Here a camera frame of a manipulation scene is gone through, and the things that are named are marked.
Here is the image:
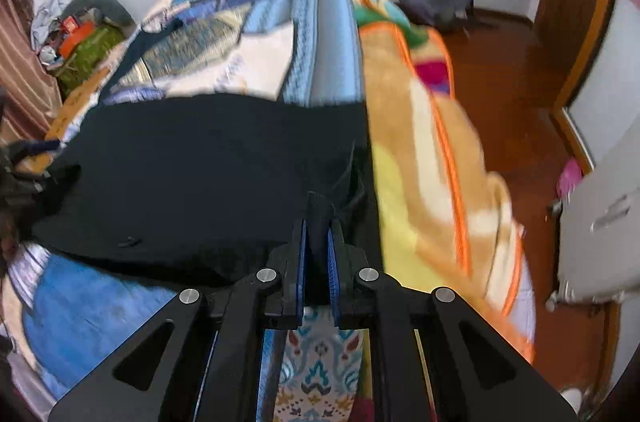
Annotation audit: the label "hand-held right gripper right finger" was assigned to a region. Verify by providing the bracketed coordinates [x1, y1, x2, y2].
[327, 219, 581, 422]

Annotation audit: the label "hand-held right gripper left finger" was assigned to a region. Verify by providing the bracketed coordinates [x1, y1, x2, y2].
[47, 218, 307, 422]

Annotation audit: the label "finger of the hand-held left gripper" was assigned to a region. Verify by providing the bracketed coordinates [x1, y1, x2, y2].
[10, 172, 51, 195]
[12, 141, 61, 159]

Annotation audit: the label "black pants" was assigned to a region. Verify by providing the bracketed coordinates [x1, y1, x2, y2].
[31, 20, 386, 303]

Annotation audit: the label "striped pink curtain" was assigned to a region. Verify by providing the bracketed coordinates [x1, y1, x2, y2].
[0, 0, 63, 143]

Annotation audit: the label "green storage bag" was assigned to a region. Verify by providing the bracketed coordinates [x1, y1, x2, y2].
[54, 25, 126, 96]

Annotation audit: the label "orange box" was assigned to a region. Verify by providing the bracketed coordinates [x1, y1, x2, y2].
[59, 25, 96, 56]

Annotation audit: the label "pile of pale clothes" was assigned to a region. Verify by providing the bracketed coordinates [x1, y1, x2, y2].
[31, 0, 66, 63]

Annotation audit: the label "orange plush blanket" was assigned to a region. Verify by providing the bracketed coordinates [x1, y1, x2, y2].
[340, 0, 538, 363]

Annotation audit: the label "grey pillow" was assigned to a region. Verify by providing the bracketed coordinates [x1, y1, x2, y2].
[62, 0, 136, 28]

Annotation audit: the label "patchwork patterned blanket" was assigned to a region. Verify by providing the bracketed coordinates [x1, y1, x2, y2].
[0, 0, 371, 422]

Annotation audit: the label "pink object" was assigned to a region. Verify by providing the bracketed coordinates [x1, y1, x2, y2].
[557, 158, 583, 198]

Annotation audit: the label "grey suitcase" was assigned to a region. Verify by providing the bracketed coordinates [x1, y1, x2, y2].
[547, 142, 640, 314]

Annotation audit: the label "grey backpack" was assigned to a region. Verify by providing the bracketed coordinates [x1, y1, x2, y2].
[398, 0, 496, 34]

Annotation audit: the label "white framed panel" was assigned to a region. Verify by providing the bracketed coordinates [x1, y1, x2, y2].
[550, 0, 640, 175]

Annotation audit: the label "wooden wardrobe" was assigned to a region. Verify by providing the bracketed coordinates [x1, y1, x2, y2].
[532, 0, 621, 113]

